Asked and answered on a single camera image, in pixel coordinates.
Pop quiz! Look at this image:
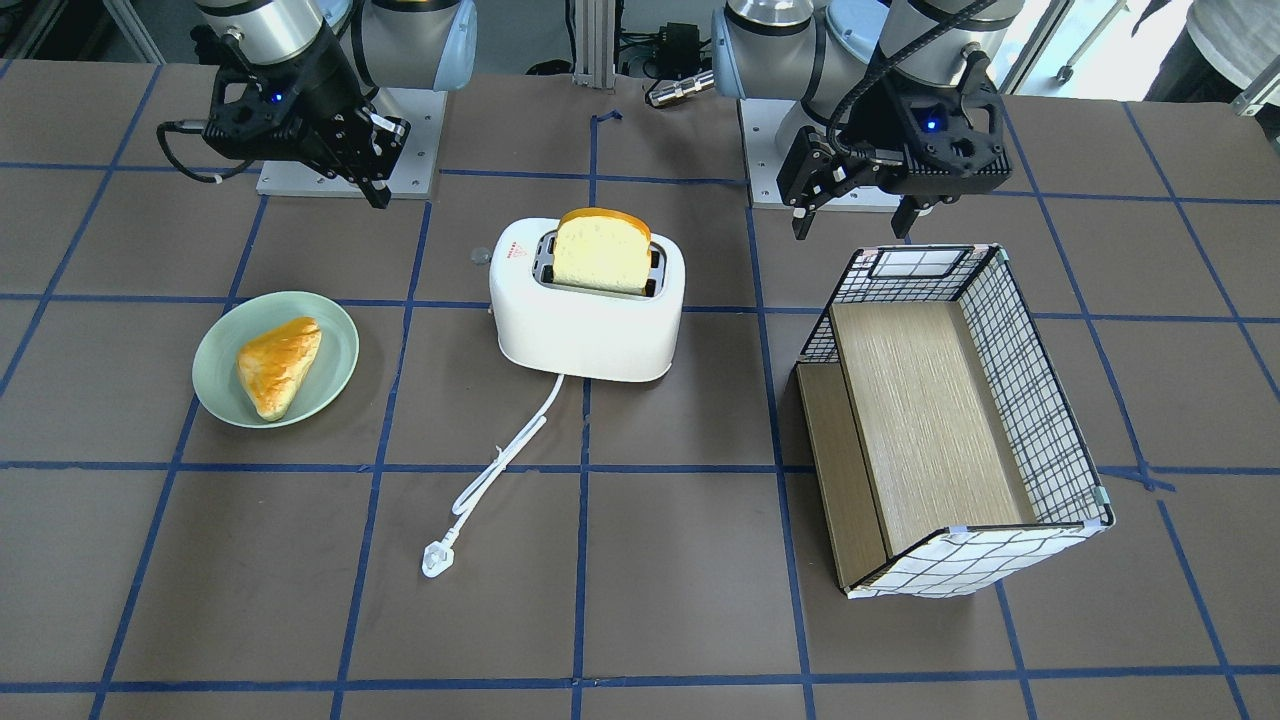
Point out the golden triangular pastry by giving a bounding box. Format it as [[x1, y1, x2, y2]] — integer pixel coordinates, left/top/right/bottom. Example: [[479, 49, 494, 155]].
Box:
[[236, 316, 323, 421]]

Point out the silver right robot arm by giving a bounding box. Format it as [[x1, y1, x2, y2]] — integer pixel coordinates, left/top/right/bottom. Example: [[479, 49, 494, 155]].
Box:
[[184, 1, 479, 209]]

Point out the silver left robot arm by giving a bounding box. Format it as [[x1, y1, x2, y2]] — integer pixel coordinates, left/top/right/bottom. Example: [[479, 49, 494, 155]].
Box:
[[712, 1, 1023, 240]]

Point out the light green plate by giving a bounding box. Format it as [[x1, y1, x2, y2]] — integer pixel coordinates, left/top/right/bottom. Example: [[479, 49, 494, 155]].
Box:
[[192, 291, 360, 428]]

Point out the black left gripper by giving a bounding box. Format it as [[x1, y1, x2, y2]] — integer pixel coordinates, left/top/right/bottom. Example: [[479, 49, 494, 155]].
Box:
[[776, 50, 1011, 242]]

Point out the wire basket with checked liner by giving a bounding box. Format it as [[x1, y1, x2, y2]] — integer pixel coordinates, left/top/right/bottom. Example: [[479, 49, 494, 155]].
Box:
[[794, 243, 1116, 600]]

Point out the aluminium frame post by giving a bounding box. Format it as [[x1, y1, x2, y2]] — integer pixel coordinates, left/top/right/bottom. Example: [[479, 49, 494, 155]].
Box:
[[570, 0, 621, 94]]

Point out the white two-slot toaster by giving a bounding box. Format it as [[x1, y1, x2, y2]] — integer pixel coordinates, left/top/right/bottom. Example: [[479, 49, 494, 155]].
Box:
[[489, 218, 686, 383]]

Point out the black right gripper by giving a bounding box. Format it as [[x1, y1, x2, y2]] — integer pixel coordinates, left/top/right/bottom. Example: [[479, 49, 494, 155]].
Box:
[[200, 29, 410, 210]]

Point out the yellow toast slice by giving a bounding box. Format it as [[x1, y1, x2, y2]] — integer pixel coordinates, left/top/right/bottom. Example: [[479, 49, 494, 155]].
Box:
[[550, 208, 652, 296]]

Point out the white toaster power cable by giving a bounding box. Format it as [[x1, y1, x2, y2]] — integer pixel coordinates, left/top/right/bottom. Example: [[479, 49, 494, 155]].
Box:
[[420, 373, 567, 579]]

